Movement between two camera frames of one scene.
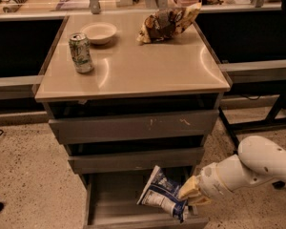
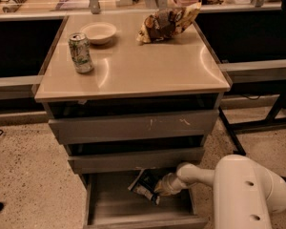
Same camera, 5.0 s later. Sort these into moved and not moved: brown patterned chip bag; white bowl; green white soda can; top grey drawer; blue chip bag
Moved: blue chip bag
Not moved: white bowl; brown patterned chip bag; top grey drawer; green white soda can
